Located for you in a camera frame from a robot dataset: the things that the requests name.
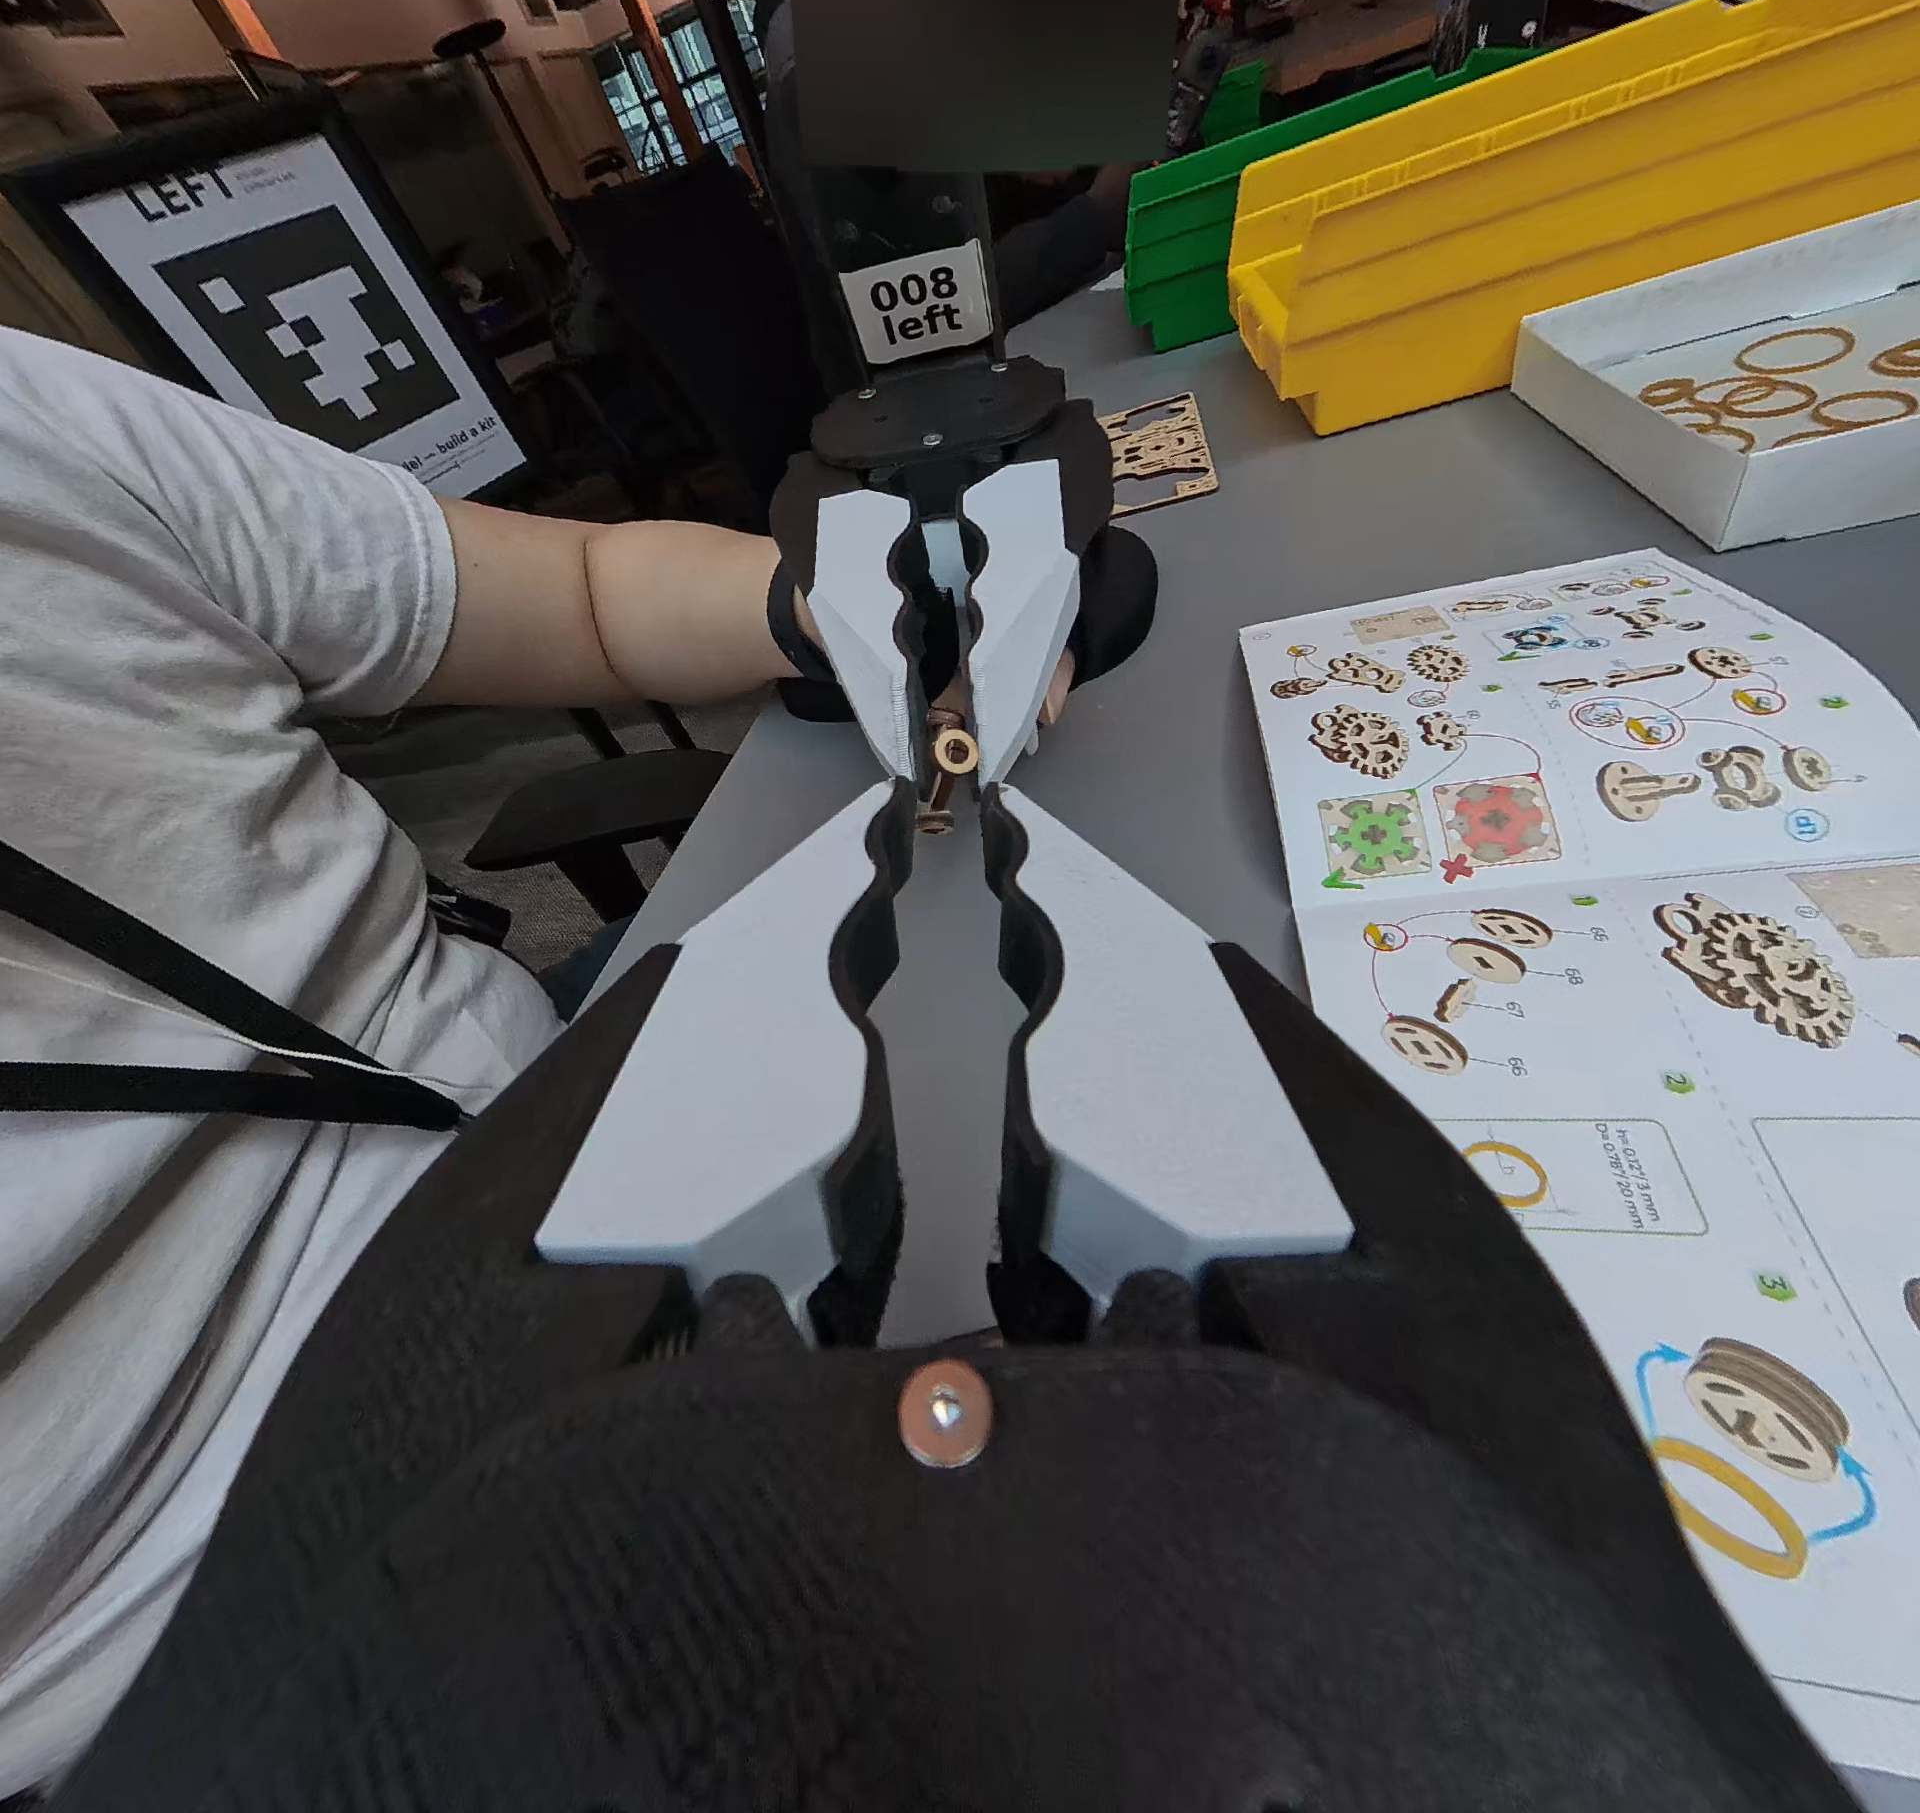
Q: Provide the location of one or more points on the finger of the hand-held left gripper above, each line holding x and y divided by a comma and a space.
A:
853, 597
1026, 586

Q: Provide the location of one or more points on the yellow plastic bin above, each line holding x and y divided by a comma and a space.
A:
1501, 221

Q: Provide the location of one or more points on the printed assembly instruction booklet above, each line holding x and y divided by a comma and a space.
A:
1576, 944

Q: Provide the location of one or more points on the person's left forearm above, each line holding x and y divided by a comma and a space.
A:
599, 613

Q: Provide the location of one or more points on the black framed marker sign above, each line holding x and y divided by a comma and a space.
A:
271, 314

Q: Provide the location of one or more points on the person in white shirt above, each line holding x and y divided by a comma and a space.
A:
194, 795

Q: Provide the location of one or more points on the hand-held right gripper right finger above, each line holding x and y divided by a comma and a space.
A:
1183, 1095

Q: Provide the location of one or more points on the green plastic bin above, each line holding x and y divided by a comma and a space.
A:
1183, 238

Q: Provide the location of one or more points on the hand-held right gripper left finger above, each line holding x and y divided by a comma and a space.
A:
704, 1111

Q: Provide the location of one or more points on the laser-cut wooden parts sheet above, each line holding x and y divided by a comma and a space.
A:
1156, 448

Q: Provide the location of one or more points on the grey desk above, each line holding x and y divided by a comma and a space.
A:
1200, 870

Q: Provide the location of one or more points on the heap of wooden rings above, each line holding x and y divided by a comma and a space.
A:
1771, 396

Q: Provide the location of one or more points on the white cardboard box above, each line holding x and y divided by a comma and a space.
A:
1648, 464

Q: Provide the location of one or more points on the person's left hand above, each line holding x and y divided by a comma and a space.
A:
1058, 688

